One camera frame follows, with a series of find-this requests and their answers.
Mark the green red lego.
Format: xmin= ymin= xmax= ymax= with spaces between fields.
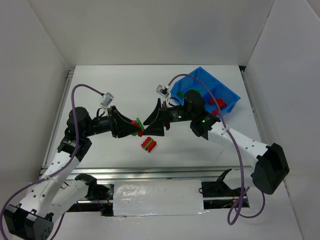
xmin=131 ymin=117 xmax=145 ymax=137

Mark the small red irregular lego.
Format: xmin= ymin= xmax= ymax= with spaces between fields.
xmin=209 ymin=98 xmax=215 ymax=106

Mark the red rounded lego brick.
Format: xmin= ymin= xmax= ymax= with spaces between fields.
xmin=211 ymin=109 xmax=220 ymax=116

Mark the red square lego brick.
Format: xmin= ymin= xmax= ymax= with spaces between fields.
xmin=216 ymin=98 xmax=228 ymax=110

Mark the green square lego brick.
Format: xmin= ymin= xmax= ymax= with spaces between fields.
xmin=176 ymin=92 xmax=184 ymax=99

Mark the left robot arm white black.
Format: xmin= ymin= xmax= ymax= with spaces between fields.
xmin=1 ymin=106 xmax=140 ymax=240

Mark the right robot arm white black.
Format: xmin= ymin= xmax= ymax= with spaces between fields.
xmin=143 ymin=89 xmax=290 ymax=195

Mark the red green red stack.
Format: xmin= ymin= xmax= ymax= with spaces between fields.
xmin=141 ymin=136 xmax=157 ymax=153

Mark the blue plastic bin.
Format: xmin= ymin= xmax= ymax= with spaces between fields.
xmin=170 ymin=67 xmax=241 ymax=114

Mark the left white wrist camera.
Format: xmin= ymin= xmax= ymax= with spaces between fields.
xmin=100 ymin=92 xmax=114 ymax=108

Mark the aluminium front rail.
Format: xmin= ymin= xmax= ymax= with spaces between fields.
xmin=38 ymin=166 xmax=253 ymax=182

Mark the aluminium rail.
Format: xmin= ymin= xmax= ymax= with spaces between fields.
xmin=240 ymin=70 xmax=263 ymax=139
xmin=38 ymin=166 xmax=253 ymax=182
xmin=41 ymin=68 xmax=75 ymax=169

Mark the aluminium left rail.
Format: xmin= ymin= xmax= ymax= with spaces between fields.
xmin=41 ymin=68 xmax=75 ymax=169

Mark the aluminium right rail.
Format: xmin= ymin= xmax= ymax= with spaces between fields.
xmin=240 ymin=70 xmax=263 ymax=139

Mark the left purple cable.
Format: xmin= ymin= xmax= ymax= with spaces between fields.
xmin=0 ymin=84 xmax=106 ymax=236

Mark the purple cable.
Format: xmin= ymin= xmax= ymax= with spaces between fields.
xmin=0 ymin=84 xmax=106 ymax=236
xmin=166 ymin=73 xmax=266 ymax=226

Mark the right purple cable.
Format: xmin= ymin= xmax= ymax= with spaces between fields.
xmin=166 ymin=73 xmax=266 ymax=226

